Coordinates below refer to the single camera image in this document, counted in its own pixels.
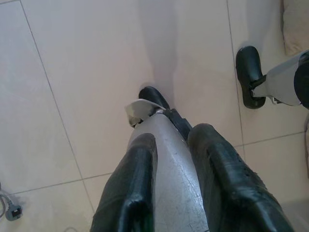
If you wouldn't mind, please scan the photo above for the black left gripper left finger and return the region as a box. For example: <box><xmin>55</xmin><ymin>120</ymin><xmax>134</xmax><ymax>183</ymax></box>
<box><xmin>89</xmin><ymin>132</ymin><xmax>159</xmax><ymax>232</ymax></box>

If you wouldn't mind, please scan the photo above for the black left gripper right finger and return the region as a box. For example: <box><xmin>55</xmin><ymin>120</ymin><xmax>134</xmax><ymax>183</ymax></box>
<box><xmin>187</xmin><ymin>123</ymin><xmax>295</xmax><ymax>232</ymax></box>

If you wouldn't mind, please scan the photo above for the beige pillow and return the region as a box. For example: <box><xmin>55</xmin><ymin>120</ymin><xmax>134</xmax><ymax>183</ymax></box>
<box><xmin>281</xmin><ymin>0</ymin><xmax>309</xmax><ymax>57</ymax></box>

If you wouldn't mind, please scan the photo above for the silver robot left leg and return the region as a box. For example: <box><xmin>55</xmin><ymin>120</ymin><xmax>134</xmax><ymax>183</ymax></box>
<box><xmin>124</xmin><ymin>99</ymin><xmax>210</xmax><ymax>232</ymax></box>

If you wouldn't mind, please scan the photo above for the silver robot leg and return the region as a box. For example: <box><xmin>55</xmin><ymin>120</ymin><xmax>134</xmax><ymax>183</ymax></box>
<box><xmin>250</xmin><ymin>49</ymin><xmax>309</xmax><ymax>109</ymax></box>
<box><xmin>124</xmin><ymin>99</ymin><xmax>210</xmax><ymax>232</ymax></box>

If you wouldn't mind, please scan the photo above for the black robot left foot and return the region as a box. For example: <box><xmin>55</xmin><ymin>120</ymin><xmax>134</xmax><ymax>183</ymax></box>
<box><xmin>139</xmin><ymin>86</ymin><xmax>171</xmax><ymax>111</ymax></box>

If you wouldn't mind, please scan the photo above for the black robot foot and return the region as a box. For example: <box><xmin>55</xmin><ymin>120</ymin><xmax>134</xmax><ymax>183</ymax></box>
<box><xmin>235</xmin><ymin>45</ymin><xmax>266</xmax><ymax>109</ymax></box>
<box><xmin>139</xmin><ymin>86</ymin><xmax>171</xmax><ymax>111</ymax></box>

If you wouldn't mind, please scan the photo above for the black robot right foot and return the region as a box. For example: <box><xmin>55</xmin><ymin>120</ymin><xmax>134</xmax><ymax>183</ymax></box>
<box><xmin>235</xmin><ymin>45</ymin><xmax>266</xmax><ymax>109</ymax></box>

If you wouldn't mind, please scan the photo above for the silver robot right leg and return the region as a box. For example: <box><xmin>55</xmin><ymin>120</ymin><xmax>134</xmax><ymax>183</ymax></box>
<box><xmin>250</xmin><ymin>49</ymin><xmax>309</xmax><ymax>109</ymax></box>

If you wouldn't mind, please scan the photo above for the grey power plug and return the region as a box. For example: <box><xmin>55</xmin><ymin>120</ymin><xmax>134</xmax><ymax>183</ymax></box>
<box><xmin>5</xmin><ymin>202</ymin><xmax>24</xmax><ymax>221</ymax></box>

